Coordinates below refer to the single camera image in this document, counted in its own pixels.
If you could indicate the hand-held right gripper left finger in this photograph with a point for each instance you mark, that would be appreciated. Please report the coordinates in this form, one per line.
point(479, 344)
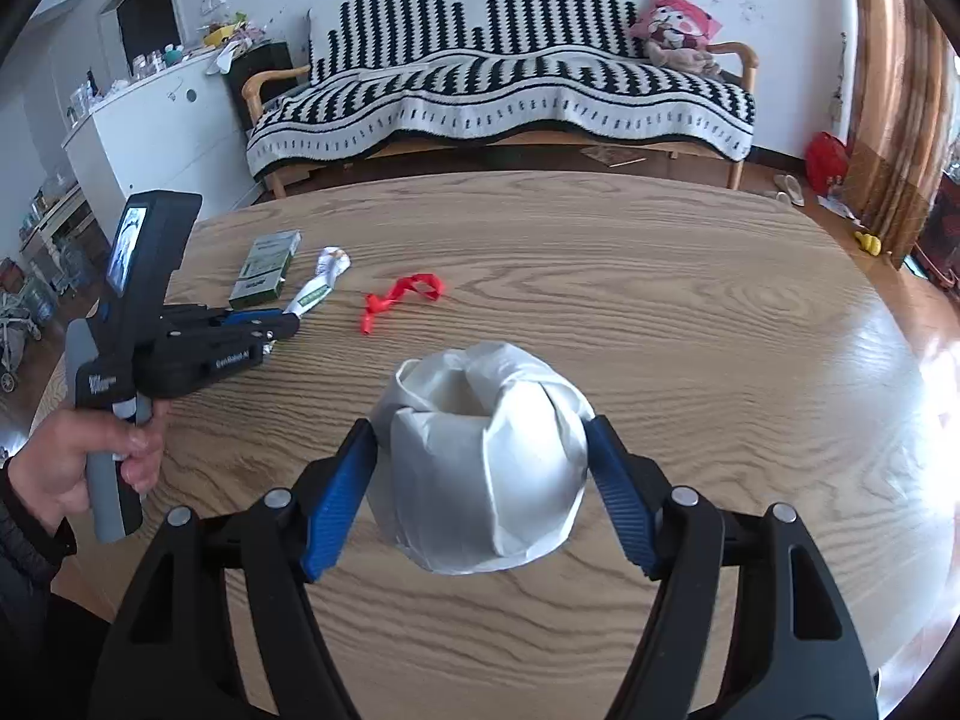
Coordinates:
point(337, 510)

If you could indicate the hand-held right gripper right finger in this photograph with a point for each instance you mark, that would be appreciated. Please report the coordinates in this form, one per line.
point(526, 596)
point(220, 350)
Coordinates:
point(622, 502)

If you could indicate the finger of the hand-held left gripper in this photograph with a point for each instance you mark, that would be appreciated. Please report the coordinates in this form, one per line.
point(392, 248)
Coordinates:
point(225, 315)
point(274, 328)

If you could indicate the green white carton box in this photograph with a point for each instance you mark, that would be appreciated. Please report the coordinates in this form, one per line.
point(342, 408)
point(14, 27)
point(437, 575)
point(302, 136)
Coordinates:
point(266, 266)

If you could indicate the white green wrapper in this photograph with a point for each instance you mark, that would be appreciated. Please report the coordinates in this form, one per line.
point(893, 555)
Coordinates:
point(330, 266)

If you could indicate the white plastic bag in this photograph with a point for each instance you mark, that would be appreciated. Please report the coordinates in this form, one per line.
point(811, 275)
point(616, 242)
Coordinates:
point(480, 465)

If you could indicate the person's left forearm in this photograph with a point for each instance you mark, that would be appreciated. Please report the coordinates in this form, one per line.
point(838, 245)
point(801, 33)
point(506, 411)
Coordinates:
point(30, 592)

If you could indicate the person's left hand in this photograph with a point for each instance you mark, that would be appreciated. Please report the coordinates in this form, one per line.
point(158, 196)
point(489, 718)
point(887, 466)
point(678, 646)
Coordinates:
point(52, 457)

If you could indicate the low shelf with baskets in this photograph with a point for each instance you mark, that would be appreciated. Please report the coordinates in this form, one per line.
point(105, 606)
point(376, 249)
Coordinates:
point(56, 240)

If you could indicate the baby stroller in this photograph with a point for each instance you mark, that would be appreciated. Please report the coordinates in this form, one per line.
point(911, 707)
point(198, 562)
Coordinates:
point(15, 322)

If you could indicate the red ribbon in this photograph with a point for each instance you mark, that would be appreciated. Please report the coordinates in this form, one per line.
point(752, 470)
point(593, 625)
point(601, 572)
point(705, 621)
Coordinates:
point(420, 283)

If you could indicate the white cabinet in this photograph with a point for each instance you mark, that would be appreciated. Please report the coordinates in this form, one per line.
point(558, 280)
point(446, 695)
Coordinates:
point(150, 142)

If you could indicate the wooden sofa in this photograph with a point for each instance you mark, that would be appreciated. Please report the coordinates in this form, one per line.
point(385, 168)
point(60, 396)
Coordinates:
point(274, 82)

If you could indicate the black speaker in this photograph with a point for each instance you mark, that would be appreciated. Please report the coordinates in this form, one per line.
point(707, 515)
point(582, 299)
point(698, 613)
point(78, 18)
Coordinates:
point(259, 67)

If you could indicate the small items on cabinet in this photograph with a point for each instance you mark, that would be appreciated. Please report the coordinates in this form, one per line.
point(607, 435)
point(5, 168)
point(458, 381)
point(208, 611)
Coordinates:
point(217, 34)

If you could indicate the black white striped blanket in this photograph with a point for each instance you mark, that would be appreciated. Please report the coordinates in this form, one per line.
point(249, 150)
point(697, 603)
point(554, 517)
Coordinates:
point(487, 82)

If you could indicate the brown cardboard piece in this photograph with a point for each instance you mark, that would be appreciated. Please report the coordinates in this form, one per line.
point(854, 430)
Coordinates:
point(615, 155)

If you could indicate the pair of slippers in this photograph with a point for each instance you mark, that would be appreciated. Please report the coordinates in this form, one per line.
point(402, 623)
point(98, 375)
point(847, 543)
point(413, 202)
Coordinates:
point(789, 189)

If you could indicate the yellow toy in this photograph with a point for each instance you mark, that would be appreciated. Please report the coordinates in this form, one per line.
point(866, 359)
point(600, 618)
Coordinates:
point(868, 241)

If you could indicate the white paper scrap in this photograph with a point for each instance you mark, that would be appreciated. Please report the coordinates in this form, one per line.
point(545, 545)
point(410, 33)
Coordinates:
point(836, 206)

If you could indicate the red bag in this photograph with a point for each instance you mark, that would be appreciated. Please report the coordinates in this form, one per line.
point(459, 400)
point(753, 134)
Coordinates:
point(826, 157)

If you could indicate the dark wooden cabinet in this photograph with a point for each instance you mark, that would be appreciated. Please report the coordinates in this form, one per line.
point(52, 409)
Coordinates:
point(941, 232)

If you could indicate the pink brown plush toy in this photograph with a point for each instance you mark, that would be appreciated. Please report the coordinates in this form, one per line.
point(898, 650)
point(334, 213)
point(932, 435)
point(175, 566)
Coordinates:
point(675, 26)

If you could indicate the brown curtain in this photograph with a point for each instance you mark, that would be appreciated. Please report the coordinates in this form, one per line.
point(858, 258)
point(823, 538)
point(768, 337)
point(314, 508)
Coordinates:
point(900, 90)

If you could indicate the black wall television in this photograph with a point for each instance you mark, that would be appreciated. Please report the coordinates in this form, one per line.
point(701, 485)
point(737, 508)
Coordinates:
point(146, 15)

